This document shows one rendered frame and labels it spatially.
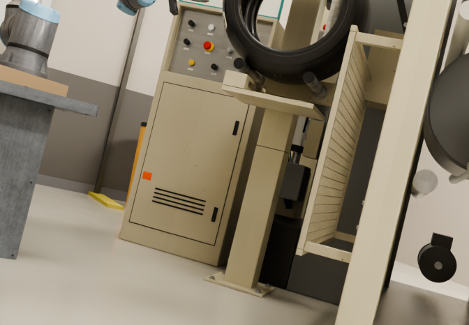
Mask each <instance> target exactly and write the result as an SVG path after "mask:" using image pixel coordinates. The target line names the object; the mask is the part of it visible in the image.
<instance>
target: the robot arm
mask: <svg viewBox="0 0 469 325"><path fill-rule="evenodd" d="M168 1H169V7H170V12H171V13H172V14H173V15H174V16H175V15H178V14H179V13H178V7H177V0H168ZM191 1H196V2H201V3H206V2H209V1H210V0H191ZM155 2H156V0H118V2H117V8H118V9H119V10H120V11H122V12H124V13H125V14H127V15H130V16H135V15H136V14H137V11H138V10H139V9H141V8H144V7H149V6H151V5H152V4H154V3H155ZM59 19H60V13H59V12H58V11H56V10H55V9H53V8H50V7H48V6H45V5H43V4H42V0H12V1H11V2H9V3H7V4H6V10H5V16H4V21H3V22H2V23H1V26H0V39H1V42H2V43H3V44H4V45H5V46H6V50H5V51H4V52H3V54H2V55H1V56H0V64H1V65H2V66H6V67H9V68H13V69H16V70H19V71H22V72H25V73H29V74H31V75H35V76H37V77H42V78H44V79H47V80H48V69H47V61H48V58H49V55H50V51H51V49H52V44H53V41H54V37H55V34H56V32H57V27H58V25H59Z"/></svg>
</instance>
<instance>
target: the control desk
mask: <svg viewBox="0 0 469 325"><path fill-rule="evenodd" d="M177 7H178V13H179V14H178V15H175V16H174V17H173V20H172V25H171V28H170V33H169V36H168V40H167V45H166V48H165V53H164V56H163V61H162V64H161V71H160V74H159V77H158V82H157V85H156V90H155V94H154V99H153V102H152V105H151V110H150V113H149V118H148V122H147V127H146V130H145V133H144V138H143V141H142V146H141V149H140V154H139V158H138V161H137V166H136V169H135V174H134V177H133V182H132V186H131V191H130V194H129V197H128V202H127V205H126V210H125V214H124V219H123V222H122V225H121V230H120V233H119V238H120V239H123V240H126V241H130V242H133V243H137V244H140V245H144V246H147V247H150V248H154V249H157V250H161V251H164V252H168V253H171V254H173V255H178V256H181V257H185V258H188V259H192V260H195V261H198V262H202V263H205V264H209V265H212V266H221V265H224V264H227V263H228V259H229V256H230V251H231V247H232V242H233V239H234V236H235V231H236V228H237V223H238V219H239V214H240V211H241V206H242V202H243V199H244V194H245V191H246V186H247V183H248V177H249V174H250V170H251V165H252V162H253V157H254V153H255V149H256V144H257V142H258V135H259V134H260V129H261V125H262V120H263V117H264V114H265V108H263V107H258V106H254V105H248V104H245V103H242V102H241V101H239V100H237V99H236V98H234V97H233V96H231V95H230V94H228V93H226V92H225V91H224V90H222V89H221V88H222V85H223V80H224V77H225V72H226V70H230V71H234V72H238V73H241V72H240V71H239V70H237V69H236V68H235V67H234V60H235V59H236V58H241V57H240V56H239V55H238V53H237V52H236V51H235V49H234V47H233V46H232V45H231V43H230V41H229V39H228V36H227V34H226V32H225V27H224V23H223V16H222V15H223V9H219V8H212V7H208V6H201V5H196V4H191V3H184V2H180V1H178V2H177ZM257 29H258V35H259V39H260V42H261V43H262V44H263V45H266V46H268V47H271V48H274V49H277V50H279V49H280V48H281V43H282V40H283V34H284V31H285V29H284V28H283V27H282V25H281V23H280V22H279V20H278V19H274V18H270V17H262V16H258V19H257ZM144 171H145V172H150V173H152V175H151V180H146V179H142V175H143V172H144Z"/></svg>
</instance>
